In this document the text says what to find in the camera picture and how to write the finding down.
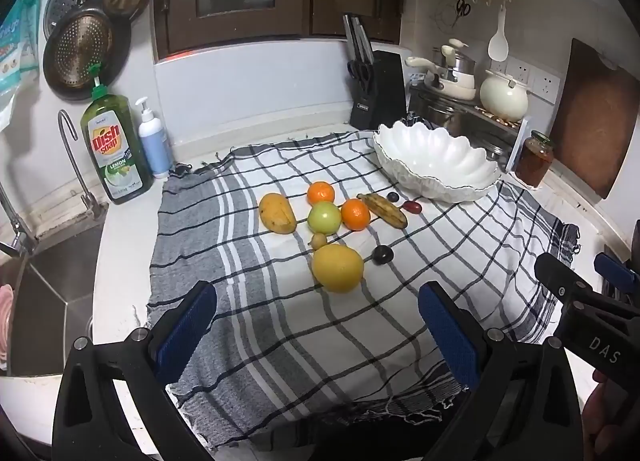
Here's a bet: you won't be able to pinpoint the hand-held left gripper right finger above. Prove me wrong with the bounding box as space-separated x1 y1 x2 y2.
417 281 586 461

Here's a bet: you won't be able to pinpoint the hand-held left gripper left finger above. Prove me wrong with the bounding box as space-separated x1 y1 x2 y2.
52 280 218 461

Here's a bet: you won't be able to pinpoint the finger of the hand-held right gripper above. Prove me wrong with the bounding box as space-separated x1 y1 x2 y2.
534 252 598 304
594 251 640 302

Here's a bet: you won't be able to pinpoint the yellow grapefruit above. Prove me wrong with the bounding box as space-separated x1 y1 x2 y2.
311 244 365 293

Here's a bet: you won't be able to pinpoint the brown spotted banana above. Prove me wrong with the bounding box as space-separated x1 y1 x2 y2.
357 192 408 229

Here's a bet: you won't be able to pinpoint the orange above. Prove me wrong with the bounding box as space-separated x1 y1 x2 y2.
341 198 371 231
306 181 335 206

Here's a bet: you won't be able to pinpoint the white scalloped bowl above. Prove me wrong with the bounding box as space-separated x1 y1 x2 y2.
372 121 502 204

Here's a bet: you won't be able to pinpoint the green apple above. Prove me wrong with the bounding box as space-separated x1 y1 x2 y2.
307 202 342 235

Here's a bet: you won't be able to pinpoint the person's right hand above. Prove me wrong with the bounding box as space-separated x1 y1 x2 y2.
582 370 640 461

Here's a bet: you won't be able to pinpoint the grey checked cloth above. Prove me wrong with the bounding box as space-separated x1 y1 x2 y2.
132 130 581 451

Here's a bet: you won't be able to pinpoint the glass jar with amber contents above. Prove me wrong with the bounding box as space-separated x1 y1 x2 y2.
515 130 555 188

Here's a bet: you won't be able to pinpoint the steel sink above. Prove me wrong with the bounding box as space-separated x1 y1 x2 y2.
0 221 108 377

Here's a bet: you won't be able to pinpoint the yellow mango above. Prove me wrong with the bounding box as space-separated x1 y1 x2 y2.
258 193 296 234

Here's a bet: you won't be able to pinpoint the steel dish rack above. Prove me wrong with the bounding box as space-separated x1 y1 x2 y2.
409 81 532 173

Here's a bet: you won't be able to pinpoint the brown wooden cutting board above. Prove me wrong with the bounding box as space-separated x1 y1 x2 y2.
550 38 640 199

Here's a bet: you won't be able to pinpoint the chrome gooseneck faucet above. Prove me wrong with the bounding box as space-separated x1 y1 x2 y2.
56 110 109 220

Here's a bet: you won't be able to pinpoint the white ceramic lidded pot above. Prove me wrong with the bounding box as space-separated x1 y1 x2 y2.
479 68 530 123

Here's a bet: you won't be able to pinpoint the pink cloth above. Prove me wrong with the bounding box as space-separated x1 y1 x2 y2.
0 283 13 367

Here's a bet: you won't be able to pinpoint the white blue pump bottle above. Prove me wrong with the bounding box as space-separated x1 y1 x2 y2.
135 97 173 179

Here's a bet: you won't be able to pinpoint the chrome sink faucet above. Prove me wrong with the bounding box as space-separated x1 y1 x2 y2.
0 181 39 258

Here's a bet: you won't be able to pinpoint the large steel pot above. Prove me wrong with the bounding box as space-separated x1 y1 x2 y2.
414 90 478 136

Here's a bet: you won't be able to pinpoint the green dish soap bottle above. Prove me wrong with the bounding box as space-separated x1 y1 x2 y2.
81 64 154 205

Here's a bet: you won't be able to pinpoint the white saucepan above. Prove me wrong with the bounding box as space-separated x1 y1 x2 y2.
405 56 478 101

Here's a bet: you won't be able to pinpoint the white spatula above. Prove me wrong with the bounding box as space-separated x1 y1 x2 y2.
487 4 510 62

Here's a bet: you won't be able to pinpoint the black knife block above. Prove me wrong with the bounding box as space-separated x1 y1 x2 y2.
349 50 408 131

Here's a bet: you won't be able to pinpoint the black kitchen scissors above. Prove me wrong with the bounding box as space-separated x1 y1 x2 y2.
346 60 376 92

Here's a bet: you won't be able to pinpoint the black perforated pan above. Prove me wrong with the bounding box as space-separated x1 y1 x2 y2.
42 0 132 102

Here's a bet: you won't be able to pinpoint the hanging printed packet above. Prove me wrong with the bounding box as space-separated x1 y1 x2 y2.
0 0 41 129

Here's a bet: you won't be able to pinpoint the white wall socket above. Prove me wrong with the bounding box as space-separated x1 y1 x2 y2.
530 66 563 104
507 60 533 87

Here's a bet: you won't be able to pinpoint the steel pot with white handle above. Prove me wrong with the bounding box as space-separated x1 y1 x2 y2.
432 38 478 84

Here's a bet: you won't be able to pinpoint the steel handled knife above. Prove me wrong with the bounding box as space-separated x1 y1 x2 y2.
342 14 358 64
351 16 368 64
359 24 375 62

